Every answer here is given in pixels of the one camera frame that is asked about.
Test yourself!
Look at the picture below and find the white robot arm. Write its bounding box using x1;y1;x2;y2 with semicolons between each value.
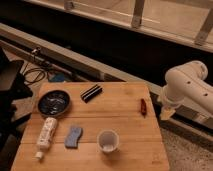
158;60;213;120

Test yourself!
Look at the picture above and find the small red pocket knife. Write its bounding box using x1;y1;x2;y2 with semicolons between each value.
141;99;147;117

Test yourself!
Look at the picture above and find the white plastic cup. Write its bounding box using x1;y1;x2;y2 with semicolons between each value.
97;130;119;154

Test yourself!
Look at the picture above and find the black striped comb block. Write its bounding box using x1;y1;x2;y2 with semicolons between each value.
80;85;102;103

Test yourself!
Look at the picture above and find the blue sponge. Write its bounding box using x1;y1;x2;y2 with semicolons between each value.
64;126;83;148

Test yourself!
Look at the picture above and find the blue object on floor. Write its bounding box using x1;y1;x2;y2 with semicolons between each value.
49;74;65;82

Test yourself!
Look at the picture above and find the white lotion tube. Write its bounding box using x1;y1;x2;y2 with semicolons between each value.
35;117;57;160

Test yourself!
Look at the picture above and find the black chair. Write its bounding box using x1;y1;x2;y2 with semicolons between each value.
0;46;33;152

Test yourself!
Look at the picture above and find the metal window bracket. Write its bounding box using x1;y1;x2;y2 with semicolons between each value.
131;0;145;28

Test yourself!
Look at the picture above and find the black cable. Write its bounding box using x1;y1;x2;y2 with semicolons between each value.
21;61;54;85

